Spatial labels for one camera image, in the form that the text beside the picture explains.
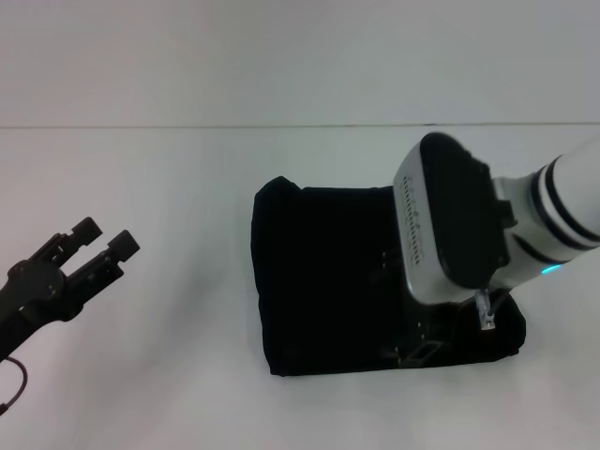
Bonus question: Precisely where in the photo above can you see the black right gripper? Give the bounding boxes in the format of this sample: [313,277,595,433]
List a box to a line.
[369,250,473,369]

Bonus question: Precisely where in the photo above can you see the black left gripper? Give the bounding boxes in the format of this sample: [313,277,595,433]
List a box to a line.
[0,216,142,362]

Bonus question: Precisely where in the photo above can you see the black shirt with FREE print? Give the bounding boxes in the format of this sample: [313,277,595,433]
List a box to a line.
[250,175,527,379]

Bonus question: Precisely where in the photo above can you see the silver metal connector plug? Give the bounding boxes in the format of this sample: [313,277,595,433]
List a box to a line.
[475,288,497,333]

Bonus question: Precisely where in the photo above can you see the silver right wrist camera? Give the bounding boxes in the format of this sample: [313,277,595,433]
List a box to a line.
[392,131,518,307]

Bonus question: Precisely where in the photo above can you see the reddish brown cable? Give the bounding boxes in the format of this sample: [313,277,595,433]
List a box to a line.
[0,356,29,413]

